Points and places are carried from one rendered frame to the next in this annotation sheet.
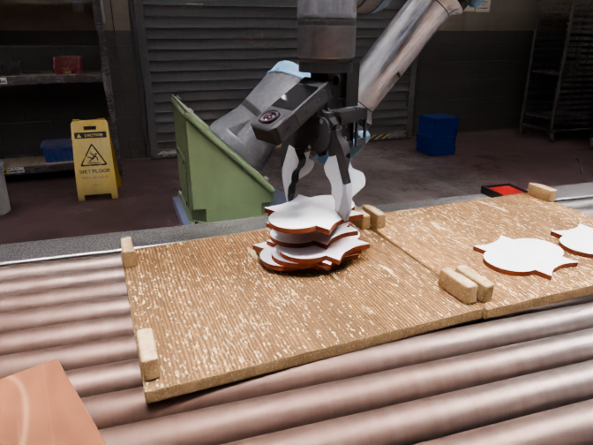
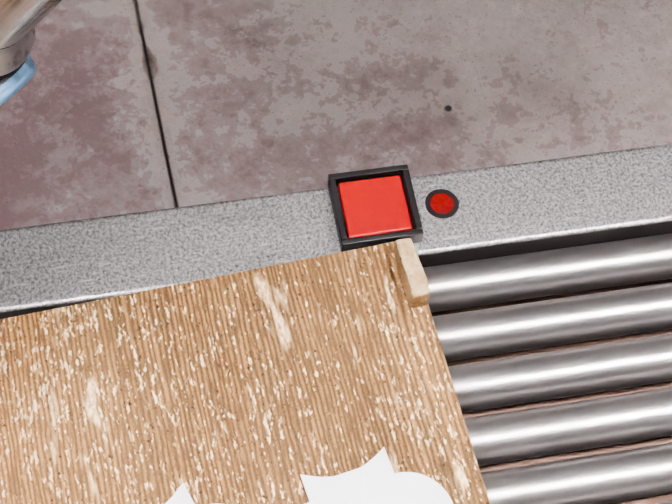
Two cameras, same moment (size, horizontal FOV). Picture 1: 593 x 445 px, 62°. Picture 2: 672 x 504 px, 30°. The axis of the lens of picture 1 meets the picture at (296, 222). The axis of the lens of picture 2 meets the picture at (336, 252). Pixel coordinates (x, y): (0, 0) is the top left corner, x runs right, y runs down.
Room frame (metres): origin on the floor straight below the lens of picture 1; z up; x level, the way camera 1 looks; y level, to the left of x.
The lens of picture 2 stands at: (0.44, -0.45, 1.93)
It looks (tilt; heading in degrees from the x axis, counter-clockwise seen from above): 62 degrees down; 2
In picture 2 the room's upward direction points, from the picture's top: 5 degrees clockwise
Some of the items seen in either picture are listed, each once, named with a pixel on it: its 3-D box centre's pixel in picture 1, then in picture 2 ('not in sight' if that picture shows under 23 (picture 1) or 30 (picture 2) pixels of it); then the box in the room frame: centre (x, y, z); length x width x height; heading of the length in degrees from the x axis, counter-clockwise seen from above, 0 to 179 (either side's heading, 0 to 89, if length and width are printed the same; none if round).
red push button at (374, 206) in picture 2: (506, 192); (374, 208); (1.03, -0.46, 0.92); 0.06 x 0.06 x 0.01; 17
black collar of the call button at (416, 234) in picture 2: (506, 192); (374, 208); (1.03, -0.46, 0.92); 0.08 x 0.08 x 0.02; 17
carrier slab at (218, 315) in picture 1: (281, 281); not in sight; (0.62, 0.02, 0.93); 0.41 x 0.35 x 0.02; 112
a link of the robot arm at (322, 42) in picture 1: (324, 44); not in sight; (0.68, -0.04, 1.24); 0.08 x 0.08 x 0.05
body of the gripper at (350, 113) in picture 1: (327, 107); not in sight; (0.68, -0.04, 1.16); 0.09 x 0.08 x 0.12; 136
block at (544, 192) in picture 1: (542, 192); (411, 272); (0.96, -0.50, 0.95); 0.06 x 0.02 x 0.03; 21
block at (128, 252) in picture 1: (128, 252); not in sight; (0.67, 0.25, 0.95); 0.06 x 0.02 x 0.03; 22
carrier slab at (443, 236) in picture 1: (513, 239); (224, 471); (0.76, -0.37, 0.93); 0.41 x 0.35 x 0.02; 111
